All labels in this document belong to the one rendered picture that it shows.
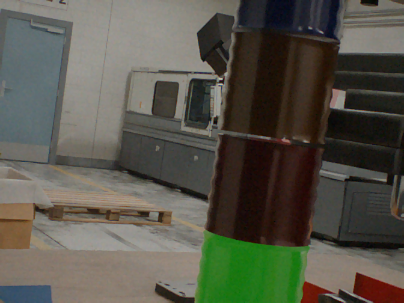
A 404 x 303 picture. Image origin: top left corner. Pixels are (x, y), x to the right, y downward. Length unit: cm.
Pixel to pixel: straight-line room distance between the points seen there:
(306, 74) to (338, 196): 725
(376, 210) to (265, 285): 747
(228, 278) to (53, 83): 1152
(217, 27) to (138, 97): 1097
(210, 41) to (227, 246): 58
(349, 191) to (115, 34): 582
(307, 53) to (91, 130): 1179
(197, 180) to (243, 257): 956
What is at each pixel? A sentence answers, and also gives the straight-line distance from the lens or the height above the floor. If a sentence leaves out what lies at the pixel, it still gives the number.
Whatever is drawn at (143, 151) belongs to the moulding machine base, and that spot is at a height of 41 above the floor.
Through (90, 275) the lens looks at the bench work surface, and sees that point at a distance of 98.
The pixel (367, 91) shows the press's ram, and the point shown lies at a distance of 52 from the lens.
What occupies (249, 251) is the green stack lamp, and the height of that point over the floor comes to 108.
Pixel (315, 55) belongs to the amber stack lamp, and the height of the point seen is 115.
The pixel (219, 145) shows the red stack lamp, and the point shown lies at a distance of 26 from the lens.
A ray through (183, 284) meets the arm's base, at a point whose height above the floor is 91.
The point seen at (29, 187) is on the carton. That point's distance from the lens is 403.
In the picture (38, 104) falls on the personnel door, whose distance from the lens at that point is 1170.
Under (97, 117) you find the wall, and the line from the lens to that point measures 1205.
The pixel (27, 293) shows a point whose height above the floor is 94.
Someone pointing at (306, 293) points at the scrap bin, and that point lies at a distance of 84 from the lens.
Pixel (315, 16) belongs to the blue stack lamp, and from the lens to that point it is 25.
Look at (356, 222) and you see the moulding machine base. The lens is 759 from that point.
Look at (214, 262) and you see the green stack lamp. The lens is 26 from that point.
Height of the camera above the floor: 113
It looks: 3 degrees down
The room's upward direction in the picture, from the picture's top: 8 degrees clockwise
